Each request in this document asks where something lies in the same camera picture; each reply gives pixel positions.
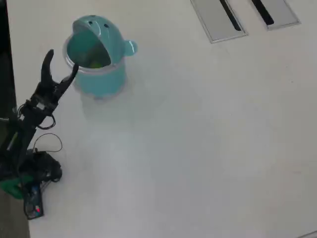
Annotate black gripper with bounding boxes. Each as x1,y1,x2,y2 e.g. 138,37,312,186
29,49,79,111

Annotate teal whale-shaped bin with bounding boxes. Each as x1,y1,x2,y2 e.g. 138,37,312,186
62,15,138,105

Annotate green table clamp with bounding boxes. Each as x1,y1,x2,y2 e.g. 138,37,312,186
0,175,34,199

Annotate blue controller circuit board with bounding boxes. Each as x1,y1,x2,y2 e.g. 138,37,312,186
24,184,45,220

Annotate thin black wire bundle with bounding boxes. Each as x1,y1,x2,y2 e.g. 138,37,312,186
14,104,63,153

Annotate wide silver cable grommet plate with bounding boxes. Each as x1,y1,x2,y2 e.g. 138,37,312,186
190,0,249,44

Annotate narrow silver cable grommet plate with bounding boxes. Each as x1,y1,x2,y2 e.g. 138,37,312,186
251,0,301,30

